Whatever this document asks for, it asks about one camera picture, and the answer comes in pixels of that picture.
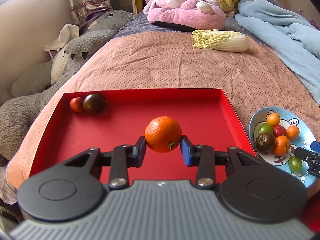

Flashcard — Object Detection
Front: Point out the red shallow tray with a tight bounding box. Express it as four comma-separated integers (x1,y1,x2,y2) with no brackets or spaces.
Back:
30,88,254,175

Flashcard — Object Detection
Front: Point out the dark purple tomato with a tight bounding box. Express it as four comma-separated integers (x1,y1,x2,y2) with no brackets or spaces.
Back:
255,132,275,152
82,93,105,114

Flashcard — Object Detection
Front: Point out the small red tomato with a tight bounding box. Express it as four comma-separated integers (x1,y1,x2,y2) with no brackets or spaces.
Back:
69,97,84,113

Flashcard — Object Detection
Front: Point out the napa cabbage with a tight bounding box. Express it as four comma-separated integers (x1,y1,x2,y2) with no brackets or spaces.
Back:
192,29,248,53

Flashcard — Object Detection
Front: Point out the green tomato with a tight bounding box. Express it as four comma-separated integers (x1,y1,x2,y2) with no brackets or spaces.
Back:
289,156,302,173
258,123,273,134

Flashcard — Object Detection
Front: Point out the light blue blanket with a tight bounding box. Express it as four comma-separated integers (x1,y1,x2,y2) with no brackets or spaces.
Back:
235,0,319,103

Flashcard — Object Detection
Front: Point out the pink dotted bedspread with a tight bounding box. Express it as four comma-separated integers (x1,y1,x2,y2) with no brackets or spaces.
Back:
1,15,319,187

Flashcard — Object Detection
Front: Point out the white tote bag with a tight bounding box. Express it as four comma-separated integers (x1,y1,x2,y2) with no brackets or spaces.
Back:
43,24,79,60

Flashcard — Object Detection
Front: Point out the blue cartoon tiger plate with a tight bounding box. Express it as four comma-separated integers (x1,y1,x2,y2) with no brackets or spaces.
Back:
249,107,319,189

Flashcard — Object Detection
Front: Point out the small yellow-orange mandarin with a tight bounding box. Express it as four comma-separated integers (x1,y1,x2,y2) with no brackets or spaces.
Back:
266,113,280,127

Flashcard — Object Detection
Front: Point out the dark purple tomato back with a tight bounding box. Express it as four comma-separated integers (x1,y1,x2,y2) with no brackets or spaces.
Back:
82,93,105,114

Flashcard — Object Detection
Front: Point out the pink plush bunny pillow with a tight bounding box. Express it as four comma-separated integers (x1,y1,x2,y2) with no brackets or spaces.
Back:
143,0,226,31

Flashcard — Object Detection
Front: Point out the grey shark plush toy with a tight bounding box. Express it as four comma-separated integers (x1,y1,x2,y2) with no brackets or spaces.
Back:
1,10,134,160

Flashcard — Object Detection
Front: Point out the large orange mandarin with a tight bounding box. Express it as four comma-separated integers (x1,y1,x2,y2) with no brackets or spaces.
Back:
144,116,182,153

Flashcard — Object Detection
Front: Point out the wrinkled red fruit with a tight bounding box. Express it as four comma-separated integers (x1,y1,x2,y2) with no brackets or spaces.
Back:
273,125,286,138

